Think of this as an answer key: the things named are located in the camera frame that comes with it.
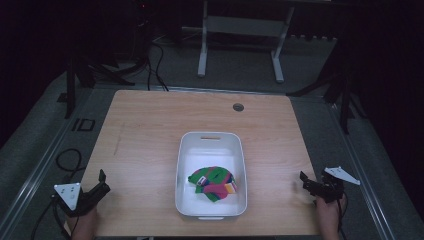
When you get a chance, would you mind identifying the metal floor rail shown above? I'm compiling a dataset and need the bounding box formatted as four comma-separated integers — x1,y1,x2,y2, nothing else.
0,87,98,240
324,99,398,240

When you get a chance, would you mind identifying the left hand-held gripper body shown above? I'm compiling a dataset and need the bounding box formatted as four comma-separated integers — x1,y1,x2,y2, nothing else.
50,181,101,218

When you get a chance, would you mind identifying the white metal stand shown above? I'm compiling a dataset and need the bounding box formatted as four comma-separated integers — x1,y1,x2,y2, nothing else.
197,0,296,84

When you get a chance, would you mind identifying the white plastic bin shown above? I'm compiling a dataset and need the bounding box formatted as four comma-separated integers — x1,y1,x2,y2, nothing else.
174,131,249,222

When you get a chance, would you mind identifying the black metal stand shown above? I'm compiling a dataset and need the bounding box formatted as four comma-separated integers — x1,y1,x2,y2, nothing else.
64,54,136,120
289,39,368,135

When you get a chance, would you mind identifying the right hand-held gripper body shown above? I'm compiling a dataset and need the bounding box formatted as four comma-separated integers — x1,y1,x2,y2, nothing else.
314,165,362,205

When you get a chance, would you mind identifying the black looped floor cable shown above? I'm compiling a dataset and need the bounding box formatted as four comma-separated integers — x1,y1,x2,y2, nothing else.
55,148,87,184

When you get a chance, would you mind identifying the person's right hand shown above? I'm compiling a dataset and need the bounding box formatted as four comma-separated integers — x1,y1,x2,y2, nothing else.
314,194,347,231

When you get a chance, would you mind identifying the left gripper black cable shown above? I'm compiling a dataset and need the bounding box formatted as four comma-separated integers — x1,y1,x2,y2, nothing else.
30,194,79,240

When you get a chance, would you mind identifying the person's left hand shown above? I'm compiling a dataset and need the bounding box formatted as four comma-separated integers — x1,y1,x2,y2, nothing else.
67,205,100,234

